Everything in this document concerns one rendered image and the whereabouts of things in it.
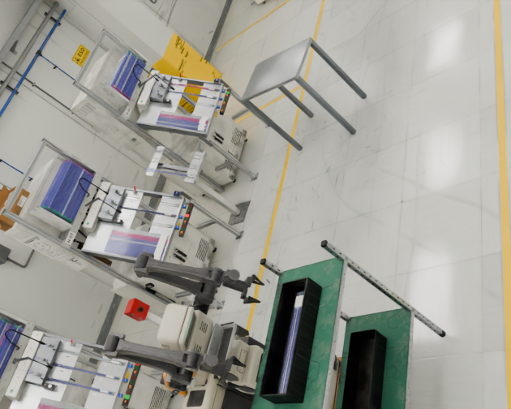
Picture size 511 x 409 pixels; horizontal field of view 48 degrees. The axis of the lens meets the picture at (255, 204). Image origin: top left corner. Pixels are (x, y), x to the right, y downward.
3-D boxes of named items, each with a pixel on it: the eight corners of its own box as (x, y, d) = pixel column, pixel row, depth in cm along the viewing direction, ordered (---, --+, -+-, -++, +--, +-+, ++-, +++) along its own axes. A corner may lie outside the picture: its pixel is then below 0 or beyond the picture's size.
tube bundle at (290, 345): (301, 295, 287) (297, 292, 285) (311, 293, 282) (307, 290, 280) (282, 395, 259) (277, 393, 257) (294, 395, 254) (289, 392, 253)
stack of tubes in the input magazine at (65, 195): (94, 174, 501) (68, 157, 488) (72, 222, 474) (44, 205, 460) (88, 178, 510) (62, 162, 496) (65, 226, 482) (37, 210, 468)
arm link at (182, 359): (113, 334, 268) (105, 357, 262) (109, 329, 263) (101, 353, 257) (200, 352, 263) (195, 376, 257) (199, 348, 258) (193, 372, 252)
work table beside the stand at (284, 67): (355, 134, 499) (295, 76, 459) (298, 151, 551) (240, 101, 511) (367, 95, 519) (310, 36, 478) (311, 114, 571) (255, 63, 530)
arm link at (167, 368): (106, 338, 274) (99, 359, 268) (109, 330, 263) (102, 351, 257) (194, 366, 282) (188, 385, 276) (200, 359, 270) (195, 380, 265)
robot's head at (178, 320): (159, 349, 292) (153, 338, 279) (171, 312, 303) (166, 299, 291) (186, 355, 289) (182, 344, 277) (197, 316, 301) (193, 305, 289)
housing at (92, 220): (114, 191, 521) (111, 182, 509) (95, 236, 494) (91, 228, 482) (106, 190, 522) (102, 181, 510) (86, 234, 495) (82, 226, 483)
